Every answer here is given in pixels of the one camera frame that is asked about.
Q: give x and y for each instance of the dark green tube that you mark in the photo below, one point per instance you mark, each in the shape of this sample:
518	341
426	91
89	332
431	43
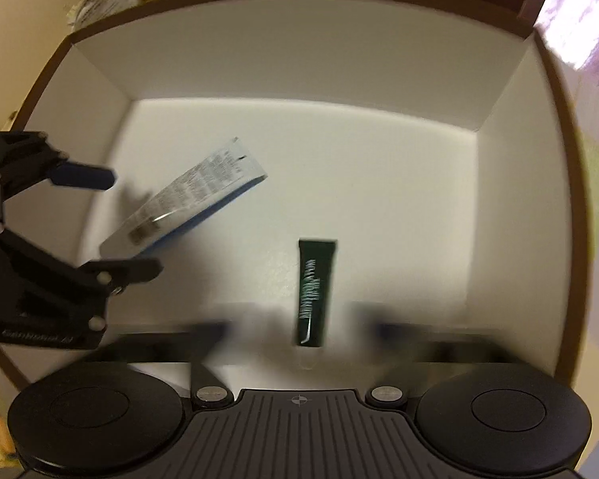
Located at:
313	289

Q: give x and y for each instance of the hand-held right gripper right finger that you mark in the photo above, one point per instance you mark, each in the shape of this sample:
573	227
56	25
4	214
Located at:
404	332

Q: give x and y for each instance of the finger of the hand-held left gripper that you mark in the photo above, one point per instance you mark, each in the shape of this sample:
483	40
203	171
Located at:
82	175
125	270

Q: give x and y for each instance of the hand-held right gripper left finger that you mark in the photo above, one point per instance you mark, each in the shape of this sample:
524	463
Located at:
199	332

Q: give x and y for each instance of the white tube with blue stripe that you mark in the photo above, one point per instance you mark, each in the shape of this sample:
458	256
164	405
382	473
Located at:
194	194

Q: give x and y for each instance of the pink curtain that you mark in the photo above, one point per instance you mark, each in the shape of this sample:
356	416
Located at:
579	15

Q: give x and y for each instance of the white cardboard box brown rim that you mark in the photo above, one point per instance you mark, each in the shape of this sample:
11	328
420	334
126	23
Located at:
329	159

